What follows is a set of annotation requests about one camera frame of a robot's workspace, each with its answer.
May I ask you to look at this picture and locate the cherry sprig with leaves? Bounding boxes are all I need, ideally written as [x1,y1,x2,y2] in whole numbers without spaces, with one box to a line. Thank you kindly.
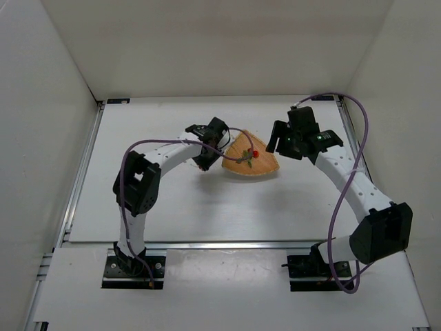
[236,148,259,168]

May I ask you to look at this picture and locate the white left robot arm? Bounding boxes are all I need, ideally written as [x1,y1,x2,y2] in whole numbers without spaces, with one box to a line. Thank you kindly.
[112,117,229,277]

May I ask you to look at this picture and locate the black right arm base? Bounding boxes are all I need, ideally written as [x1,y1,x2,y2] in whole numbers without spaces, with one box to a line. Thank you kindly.
[281,255,355,292]

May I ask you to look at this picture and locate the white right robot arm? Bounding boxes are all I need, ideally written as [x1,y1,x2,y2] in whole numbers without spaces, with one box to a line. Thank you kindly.
[267,121,413,267]

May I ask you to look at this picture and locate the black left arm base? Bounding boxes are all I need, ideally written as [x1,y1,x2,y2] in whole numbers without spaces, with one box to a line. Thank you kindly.
[101,251,166,290]

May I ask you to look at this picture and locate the woven triangular fruit basket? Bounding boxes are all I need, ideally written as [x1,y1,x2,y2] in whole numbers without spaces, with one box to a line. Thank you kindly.
[221,130,280,177]

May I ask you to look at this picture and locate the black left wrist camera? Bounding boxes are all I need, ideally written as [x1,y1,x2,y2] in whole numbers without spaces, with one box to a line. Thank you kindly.
[185,124,215,140]

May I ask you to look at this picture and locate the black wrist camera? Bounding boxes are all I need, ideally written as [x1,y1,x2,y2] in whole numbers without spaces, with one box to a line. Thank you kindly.
[185,124,215,140]
[287,106,320,135]

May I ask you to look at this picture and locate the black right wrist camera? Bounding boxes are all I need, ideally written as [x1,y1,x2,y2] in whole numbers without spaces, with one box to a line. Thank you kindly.
[287,106,320,135]

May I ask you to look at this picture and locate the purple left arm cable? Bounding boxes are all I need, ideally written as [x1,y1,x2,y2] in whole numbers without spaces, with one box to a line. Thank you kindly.
[123,127,254,289]

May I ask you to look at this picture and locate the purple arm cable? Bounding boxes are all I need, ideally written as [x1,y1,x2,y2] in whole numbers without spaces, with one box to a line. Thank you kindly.
[291,92,371,294]
[123,127,254,289]

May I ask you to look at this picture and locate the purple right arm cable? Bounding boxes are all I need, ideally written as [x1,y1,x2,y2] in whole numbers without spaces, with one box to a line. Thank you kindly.
[291,92,371,294]

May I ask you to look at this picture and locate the aluminium table frame rail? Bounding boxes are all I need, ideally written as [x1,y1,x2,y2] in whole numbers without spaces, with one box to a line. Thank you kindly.
[25,94,431,331]

